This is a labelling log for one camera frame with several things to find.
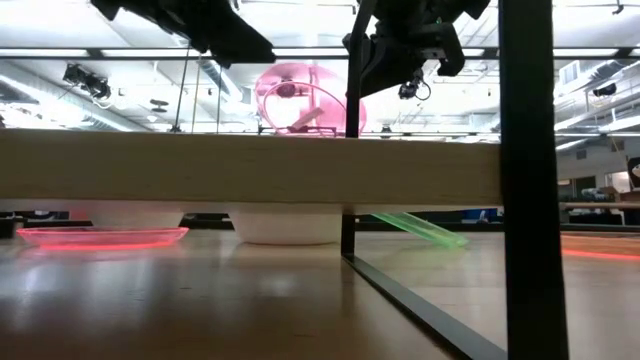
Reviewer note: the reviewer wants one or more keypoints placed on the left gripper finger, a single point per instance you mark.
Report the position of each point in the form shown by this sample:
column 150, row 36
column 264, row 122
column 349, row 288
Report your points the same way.
column 235, row 40

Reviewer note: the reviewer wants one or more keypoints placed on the pink transparent plastic plate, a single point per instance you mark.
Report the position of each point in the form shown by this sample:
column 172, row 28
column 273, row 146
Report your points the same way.
column 300, row 75
column 100, row 237

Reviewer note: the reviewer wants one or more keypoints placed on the orange transparent plastic plate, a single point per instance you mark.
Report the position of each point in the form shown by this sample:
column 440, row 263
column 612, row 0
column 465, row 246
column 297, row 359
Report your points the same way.
column 600, row 246

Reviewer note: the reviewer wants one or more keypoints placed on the wooden shelf board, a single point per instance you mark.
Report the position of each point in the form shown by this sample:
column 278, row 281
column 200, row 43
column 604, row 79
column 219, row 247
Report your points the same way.
column 250, row 170

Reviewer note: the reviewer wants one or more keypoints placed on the black ceiling-mounted device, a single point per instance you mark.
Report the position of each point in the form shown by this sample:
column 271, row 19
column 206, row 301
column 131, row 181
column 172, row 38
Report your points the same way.
column 87, row 82
column 605, row 90

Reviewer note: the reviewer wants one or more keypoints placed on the wooden background table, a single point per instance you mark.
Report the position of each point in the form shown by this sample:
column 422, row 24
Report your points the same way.
column 600, row 205

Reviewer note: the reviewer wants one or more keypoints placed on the black metal shelf frame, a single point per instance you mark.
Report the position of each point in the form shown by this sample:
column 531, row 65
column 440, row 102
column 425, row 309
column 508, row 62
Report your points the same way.
column 530, row 200

